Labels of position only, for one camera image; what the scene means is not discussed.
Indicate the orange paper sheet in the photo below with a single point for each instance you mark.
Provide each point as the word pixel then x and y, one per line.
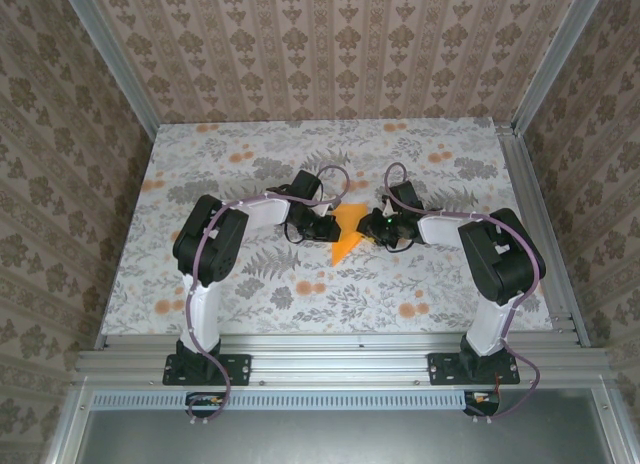
pixel 342 249

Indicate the short aluminium side rail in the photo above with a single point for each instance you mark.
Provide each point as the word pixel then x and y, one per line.
pixel 520 184

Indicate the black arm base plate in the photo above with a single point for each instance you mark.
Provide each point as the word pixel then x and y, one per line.
pixel 440 371
pixel 235 369

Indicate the aluminium corner post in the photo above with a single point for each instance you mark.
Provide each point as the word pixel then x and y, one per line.
pixel 110 69
pixel 560 59

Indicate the floral patterned table cover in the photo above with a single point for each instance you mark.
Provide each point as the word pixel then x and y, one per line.
pixel 225 149

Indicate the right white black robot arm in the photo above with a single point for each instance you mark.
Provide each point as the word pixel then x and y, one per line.
pixel 505 264

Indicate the black connector box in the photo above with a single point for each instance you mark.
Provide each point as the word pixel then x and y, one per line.
pixel 200 409
pixel 492 406

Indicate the long aluminium frame rail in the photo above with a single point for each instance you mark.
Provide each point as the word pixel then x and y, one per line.
pixel 340 359

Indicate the grey metal panel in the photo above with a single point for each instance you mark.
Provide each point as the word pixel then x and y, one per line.
pixel 325 439

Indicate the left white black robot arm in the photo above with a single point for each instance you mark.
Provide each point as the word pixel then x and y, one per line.
pixel 210 244

